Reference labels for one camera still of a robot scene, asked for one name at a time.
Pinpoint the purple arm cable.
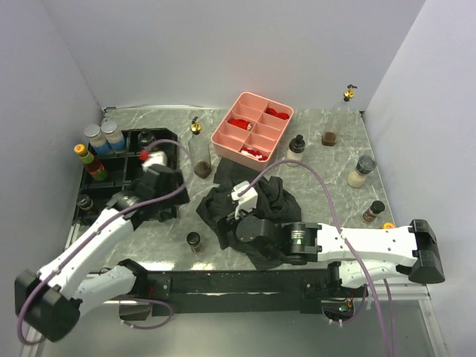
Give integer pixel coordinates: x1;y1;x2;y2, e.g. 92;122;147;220
241;158;395;357
16;139;191;345

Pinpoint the red item middle compartment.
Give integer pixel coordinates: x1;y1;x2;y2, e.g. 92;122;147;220
228;118;253;131

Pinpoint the tall gold spout sauce bottle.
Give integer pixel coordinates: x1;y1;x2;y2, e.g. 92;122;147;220
321;84;358;147

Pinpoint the blue label spice jar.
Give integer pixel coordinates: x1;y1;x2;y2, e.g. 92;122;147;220
100;120;126;154
83;124;113;155

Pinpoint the dark spice jar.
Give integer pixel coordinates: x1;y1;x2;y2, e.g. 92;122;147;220
76;193;94;212

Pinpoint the dark striped cloth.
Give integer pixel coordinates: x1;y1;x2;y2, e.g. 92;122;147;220
196;158;302;271

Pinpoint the dark lid beige powder jar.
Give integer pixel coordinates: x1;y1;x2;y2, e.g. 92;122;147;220
347;155;377;188

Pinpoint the tall gold spout oil bottle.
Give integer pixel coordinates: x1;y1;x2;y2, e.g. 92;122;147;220
188;116;212;179

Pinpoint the aluminium frame rail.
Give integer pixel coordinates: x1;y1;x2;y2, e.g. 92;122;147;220
21;224;429;356

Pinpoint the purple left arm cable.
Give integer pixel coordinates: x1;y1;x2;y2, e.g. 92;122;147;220
16;139;191;345

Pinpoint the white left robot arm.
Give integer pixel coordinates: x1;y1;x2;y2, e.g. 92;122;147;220
14;164;190;345

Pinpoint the small black cap spice jar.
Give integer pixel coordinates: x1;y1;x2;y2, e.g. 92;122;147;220
186;231;202;254

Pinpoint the black divided organizer tray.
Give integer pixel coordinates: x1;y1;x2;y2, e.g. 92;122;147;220
73;128;179;225

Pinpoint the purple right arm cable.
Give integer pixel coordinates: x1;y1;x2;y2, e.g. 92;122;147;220
241;158;395;357

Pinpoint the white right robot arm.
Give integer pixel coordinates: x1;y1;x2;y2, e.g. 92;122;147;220
216;213;446;296

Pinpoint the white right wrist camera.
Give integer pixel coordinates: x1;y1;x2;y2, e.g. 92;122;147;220
231;181;258;220

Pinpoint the red white item front compartment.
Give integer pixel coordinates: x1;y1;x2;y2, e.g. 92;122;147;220
240;147;268;161

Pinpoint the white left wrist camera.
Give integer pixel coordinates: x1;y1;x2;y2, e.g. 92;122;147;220
139;150;168;173

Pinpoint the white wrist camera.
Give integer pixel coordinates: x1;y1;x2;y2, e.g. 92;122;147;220
231;181;258;220
139;150;168;173

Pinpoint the red yellow cap sauce bottle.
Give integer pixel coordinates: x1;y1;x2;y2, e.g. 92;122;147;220
74;144;108;181

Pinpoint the red item back compartment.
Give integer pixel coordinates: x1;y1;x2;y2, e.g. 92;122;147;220
265;107;290;120

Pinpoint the black cap jar right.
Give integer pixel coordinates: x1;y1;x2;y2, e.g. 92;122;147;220
362;200;385;223

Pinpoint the black cap white powder bottle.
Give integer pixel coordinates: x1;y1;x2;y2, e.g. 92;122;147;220
286;135;306;161

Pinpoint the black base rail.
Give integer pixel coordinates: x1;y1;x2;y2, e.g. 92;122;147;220
149;267;364;314

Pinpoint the black cap brown powder bottle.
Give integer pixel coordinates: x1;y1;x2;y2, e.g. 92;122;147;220
138;128;156;149

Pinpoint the pink divided storage box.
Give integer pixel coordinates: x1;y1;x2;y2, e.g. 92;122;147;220
211;92;294;172

